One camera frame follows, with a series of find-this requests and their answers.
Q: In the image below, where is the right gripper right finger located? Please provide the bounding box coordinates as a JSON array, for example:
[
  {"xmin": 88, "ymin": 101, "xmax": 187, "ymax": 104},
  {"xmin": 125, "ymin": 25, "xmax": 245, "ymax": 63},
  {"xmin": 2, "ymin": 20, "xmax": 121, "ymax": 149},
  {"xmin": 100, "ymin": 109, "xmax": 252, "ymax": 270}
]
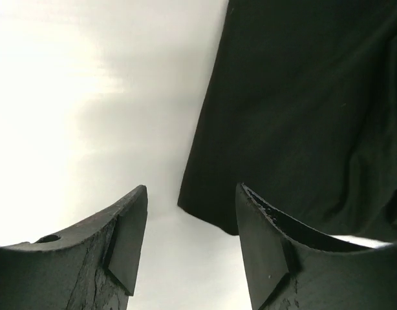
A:
[{"xmin": 235, "ymin": 184, "xmax": 397, "ymax": 310}]

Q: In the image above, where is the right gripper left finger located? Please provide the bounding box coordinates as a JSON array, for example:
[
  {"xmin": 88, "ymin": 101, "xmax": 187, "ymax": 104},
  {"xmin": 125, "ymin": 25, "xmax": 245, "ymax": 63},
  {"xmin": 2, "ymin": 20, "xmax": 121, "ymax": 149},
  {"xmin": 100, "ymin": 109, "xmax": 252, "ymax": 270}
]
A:
[{"xmin": 0, "ymin": 185, "xmax": 147, "ymax": 310}]

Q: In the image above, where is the black t shirt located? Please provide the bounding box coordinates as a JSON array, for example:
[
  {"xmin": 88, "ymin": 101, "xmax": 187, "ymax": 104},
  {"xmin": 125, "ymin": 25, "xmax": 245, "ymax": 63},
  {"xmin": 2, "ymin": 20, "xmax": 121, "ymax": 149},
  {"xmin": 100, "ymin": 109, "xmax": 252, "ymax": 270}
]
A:
[{"xmin": 178, "ymin": 1, "xmax": 397, "ymax": 242}]

